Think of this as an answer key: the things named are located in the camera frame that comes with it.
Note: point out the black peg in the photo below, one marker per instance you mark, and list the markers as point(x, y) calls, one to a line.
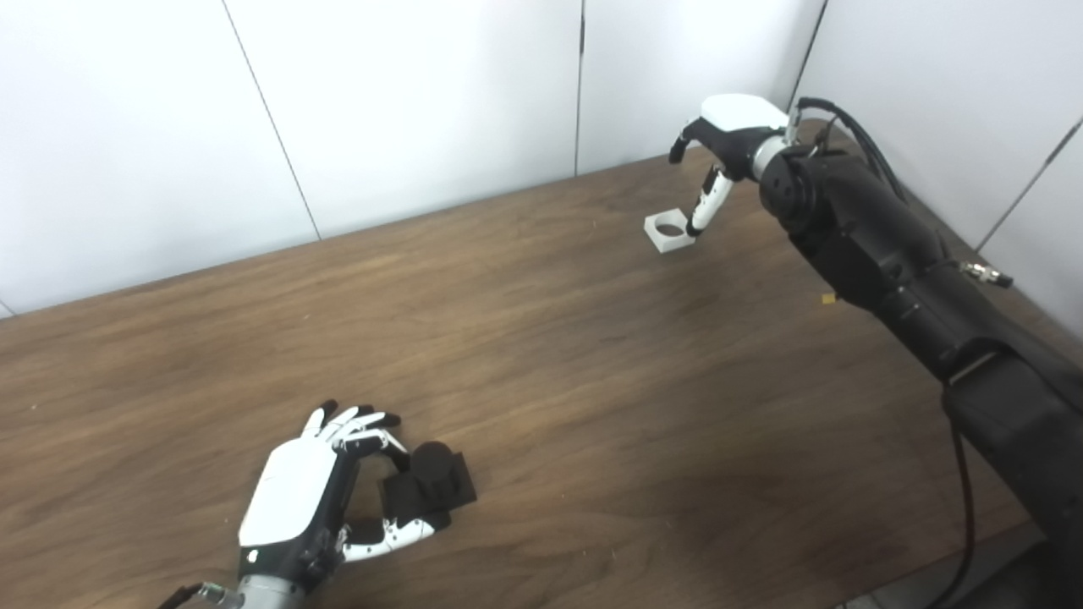
point(436, 474)

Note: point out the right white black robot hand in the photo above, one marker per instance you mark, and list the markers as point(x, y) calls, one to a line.
point(740, 114)

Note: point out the white square piece with hole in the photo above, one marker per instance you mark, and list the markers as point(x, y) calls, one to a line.
point(664, 241)

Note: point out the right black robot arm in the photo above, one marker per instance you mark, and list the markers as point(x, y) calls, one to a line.
point(880, 245)

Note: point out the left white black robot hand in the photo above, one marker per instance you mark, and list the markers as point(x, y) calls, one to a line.
point(292, 491)

